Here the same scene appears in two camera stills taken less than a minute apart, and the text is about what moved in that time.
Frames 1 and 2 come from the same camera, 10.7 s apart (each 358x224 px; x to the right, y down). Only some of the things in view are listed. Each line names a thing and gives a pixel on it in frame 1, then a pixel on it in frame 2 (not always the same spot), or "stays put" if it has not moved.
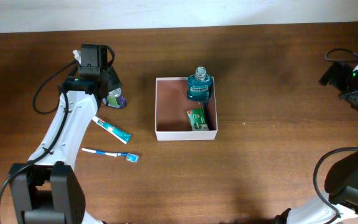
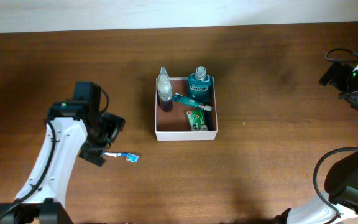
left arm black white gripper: x=115 y=81 -> x=94 y=150
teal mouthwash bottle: x=199 y=86 stays put
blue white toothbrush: x=129 y=157 stays put
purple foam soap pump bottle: x=115 y=99 -> x=164 y=91
